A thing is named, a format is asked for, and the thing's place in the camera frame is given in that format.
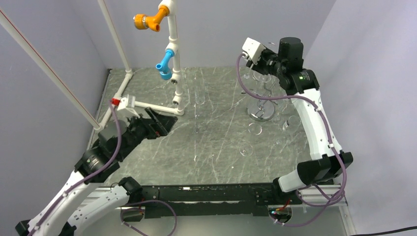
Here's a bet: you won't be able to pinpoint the blue pipe nozzle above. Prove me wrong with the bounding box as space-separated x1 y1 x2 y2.
155 49 175 80

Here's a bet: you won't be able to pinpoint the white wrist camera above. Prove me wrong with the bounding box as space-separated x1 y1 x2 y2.
111 94 140 118
242 37 266 65

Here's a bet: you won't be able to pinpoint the chrome wine glass rack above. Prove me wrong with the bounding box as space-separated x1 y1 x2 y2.
246 76 280 122

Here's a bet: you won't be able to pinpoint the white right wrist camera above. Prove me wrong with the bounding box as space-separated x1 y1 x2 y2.
242 37 266 65

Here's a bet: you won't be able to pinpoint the white diagonal pole red stripe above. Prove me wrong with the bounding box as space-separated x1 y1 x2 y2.
0 9 101 130

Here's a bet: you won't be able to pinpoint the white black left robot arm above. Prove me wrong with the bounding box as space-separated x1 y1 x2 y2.
15 107 178 236

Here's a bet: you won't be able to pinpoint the orange pipe nozzle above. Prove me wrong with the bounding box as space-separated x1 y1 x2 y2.
133 5 170 32

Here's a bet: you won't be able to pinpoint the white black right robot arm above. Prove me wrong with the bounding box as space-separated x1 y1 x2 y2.
243 37 353 204

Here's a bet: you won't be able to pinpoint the clear wine glass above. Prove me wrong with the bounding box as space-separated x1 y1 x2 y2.
243 67 253 81
282 115 301 134
194 77 206 105
239 122 263 157
252 71 272 86

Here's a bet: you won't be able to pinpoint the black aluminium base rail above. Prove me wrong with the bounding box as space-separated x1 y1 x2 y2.
97 182 346 219

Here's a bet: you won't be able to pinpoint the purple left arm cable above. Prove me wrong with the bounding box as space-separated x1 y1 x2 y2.
28 101 177 236

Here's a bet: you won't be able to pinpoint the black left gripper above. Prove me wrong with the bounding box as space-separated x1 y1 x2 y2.
117 106 178 160

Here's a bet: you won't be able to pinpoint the black cable bottom right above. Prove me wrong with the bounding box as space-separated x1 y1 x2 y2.
348 226 417 236

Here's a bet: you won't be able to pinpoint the clear wine glass back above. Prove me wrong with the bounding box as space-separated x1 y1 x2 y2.
194 77 206 105

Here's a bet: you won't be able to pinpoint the white PVC pipe frame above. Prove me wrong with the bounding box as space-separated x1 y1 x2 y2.
98 0 185 116

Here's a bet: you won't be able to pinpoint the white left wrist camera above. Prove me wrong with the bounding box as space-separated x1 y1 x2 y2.
111 94 140 118

